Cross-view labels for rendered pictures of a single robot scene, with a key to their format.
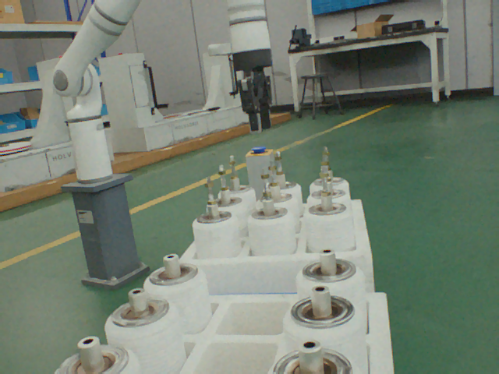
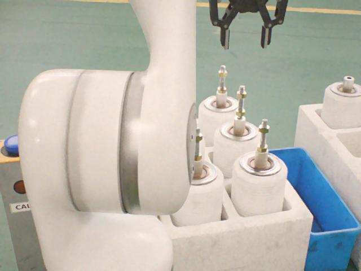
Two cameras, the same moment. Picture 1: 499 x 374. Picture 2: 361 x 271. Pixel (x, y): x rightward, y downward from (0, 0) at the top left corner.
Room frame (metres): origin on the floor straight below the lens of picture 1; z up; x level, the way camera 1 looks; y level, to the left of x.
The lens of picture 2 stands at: (1.43, 0.70, 0.76)
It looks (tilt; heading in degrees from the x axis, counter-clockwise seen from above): 31 degrees down; 245
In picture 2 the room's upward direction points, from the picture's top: straight up
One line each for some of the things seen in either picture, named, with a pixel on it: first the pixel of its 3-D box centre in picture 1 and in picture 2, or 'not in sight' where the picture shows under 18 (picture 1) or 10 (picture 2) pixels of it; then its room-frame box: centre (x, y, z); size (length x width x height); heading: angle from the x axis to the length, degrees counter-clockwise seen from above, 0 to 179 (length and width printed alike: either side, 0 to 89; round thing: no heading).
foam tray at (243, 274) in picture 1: (284, 263); (180, 204); (1.07, -0.06, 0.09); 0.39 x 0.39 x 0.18; 78
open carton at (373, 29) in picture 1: (372, 27); not in sight; (5.52, -1.60, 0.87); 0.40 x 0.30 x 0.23; 42
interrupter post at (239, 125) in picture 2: (268, 207); (239, 125); (0.96, -0.04, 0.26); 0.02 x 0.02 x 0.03
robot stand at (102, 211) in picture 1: (107, 229); not in sight; (1.35, 0.42, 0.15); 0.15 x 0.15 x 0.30; 56
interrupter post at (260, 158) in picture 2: (213, 211); (260, 157); (0.98, 0.08, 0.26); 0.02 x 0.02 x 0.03
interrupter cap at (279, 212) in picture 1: (269, 213); (238, 131); (0.96, -0.04, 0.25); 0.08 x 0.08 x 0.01
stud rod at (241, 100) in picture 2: (266, 185); (241, 104); (0.96, -0.04, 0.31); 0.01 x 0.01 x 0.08; 63
